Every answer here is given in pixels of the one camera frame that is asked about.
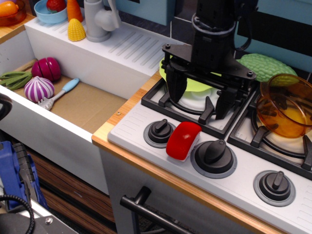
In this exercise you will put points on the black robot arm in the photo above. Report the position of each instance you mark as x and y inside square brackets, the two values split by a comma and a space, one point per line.
[221, 28]

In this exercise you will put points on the orange toy carrot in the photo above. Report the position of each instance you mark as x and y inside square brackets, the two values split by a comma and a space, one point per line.
[73, 10]

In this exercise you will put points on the yellow toy corn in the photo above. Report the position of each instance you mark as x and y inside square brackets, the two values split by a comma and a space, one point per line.
[76, 31]

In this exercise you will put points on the red toy strawberry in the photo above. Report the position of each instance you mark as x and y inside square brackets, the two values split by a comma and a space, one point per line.
[55, 6]

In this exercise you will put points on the magenta toy beet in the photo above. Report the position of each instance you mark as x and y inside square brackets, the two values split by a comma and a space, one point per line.
[48, 68]

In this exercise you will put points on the left black stove grate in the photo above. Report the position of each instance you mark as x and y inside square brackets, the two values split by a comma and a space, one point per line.
[196, 107]

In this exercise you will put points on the right black stove knob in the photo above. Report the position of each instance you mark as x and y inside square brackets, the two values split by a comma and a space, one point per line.
[274, 188]

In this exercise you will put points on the black stove grate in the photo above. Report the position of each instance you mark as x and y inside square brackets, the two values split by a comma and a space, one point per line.
[196, 107]
[293, 154]

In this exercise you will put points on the green toy bitter gourd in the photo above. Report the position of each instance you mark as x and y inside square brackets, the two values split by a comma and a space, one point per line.
[264, 66]

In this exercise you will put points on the light blue bowl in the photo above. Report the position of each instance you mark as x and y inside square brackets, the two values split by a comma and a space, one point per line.
[45, 16]

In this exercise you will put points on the blue clamp tool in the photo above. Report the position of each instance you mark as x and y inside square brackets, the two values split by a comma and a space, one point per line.
[18, 174]

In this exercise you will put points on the middle black stove knob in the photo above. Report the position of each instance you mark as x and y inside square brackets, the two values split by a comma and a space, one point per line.
[214, 159]

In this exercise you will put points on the light green plastic plate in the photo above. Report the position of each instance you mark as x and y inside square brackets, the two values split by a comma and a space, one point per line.
[192, 85]

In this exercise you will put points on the red toy sushi piece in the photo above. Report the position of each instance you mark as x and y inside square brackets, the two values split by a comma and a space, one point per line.
[183, 140]

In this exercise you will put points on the left black stove knob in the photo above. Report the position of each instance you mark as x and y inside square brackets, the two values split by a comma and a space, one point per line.
[157, 133]

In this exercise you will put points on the right black stove grate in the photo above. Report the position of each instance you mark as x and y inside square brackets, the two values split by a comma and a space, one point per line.
[293, 154]

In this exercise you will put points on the blue handled pasta spoon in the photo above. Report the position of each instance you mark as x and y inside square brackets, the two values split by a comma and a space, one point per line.
[47, 103]

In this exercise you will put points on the green felt leaves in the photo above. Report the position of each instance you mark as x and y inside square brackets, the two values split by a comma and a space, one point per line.
[15, 80]

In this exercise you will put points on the black stove knob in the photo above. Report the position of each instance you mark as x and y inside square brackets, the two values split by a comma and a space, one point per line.
[274, 188]
[214, 159]
[157, 133]

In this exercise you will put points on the orange toy fruit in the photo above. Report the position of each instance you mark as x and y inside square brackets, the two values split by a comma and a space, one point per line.
[8, 8]

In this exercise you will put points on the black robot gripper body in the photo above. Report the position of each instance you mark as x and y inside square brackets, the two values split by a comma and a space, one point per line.
[210, 60]

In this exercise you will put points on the black oven door handle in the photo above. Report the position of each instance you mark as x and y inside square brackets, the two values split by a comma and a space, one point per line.
[138, 208]

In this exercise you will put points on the white toy sink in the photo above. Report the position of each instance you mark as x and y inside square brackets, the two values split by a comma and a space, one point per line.
[109, 73]

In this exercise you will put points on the grey toy faucet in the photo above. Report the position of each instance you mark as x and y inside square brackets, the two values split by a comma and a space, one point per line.
[100, 22]

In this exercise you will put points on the orange transparent pot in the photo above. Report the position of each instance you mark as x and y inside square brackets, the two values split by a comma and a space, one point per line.
[285, 105]

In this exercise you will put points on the grey toy stove top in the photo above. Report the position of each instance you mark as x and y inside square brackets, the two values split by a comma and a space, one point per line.
[236, 189]

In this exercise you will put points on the orange transparent bowl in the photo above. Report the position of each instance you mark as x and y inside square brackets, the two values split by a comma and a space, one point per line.
[15, 18]

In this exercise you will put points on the purple white toy onion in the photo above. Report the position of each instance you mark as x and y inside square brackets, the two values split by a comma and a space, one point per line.
[38, 88]

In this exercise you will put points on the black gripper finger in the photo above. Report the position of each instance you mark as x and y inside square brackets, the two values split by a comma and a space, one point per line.
[225, 102]
[176, 83]

